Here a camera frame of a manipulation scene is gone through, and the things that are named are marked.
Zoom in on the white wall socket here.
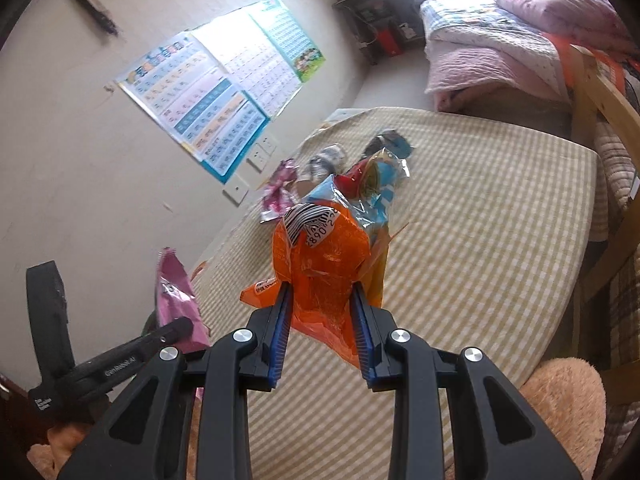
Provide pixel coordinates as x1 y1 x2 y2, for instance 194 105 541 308
247 132 278 173
222 175 251 206

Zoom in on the crumpled dark grey wrapper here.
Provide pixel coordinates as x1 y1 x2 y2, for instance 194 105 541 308
364 130 417 160

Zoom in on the crumpled silver wrapper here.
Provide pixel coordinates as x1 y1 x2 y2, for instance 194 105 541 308
306 144 347 182

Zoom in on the blue alphabet wall poster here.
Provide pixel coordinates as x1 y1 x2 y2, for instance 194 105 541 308
115 32 266 183

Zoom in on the dark bedside cabinet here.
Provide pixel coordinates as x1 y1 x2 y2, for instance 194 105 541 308
332 0 428 63

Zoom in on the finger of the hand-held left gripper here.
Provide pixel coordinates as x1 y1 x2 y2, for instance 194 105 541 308
75 317 193 392

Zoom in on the person's leg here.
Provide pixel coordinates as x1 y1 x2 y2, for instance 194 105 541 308
27 385 201 480
520 357 608 480

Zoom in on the white chart wall poster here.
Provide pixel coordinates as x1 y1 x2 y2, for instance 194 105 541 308
192 10 303 118

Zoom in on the person's right leg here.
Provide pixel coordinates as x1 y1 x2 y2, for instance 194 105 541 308
520 357 608 480

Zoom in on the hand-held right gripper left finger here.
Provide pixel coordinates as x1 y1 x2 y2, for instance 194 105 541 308
57 280 293 480

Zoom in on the dark wall strip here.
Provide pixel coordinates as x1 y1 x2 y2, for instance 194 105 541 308
60 0 120 37

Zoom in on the orange cloth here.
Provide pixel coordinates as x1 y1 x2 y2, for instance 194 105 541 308
542 32 626 91

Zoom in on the folded pink quilt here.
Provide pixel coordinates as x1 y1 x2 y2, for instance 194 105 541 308
424 0 576 113

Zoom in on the orange plastic bag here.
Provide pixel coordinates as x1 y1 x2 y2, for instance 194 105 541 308
240 201 373 368

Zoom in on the pink foil wrapper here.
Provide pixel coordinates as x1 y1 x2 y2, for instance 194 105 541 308
259 159 299 223

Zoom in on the clear colourful printed packet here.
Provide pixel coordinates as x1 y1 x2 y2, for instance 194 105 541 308
300 147 416 311

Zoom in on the maroon snack bag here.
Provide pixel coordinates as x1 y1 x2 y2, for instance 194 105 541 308
156 247 212 356

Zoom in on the checked beige tablecloth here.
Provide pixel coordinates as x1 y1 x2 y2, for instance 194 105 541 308
192 106 601 480

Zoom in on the green bordered wall poster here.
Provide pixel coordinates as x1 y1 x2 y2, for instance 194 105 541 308
250 0 326 83

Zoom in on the person's left leg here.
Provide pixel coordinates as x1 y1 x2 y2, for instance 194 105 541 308
27 385 201 480

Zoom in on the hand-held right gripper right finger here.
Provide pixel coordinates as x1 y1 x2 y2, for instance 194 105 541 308
350 282 581 480

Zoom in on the pink quilted pillow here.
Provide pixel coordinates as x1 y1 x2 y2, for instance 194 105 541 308
482 0 633 56

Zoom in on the wooden furniture frame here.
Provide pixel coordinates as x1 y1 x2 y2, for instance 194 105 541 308
570 45 640 301

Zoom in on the red box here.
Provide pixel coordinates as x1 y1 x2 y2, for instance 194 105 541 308
377 27 403 56

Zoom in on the plaid brown blanket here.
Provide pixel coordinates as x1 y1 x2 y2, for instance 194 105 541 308
595 120 640 461

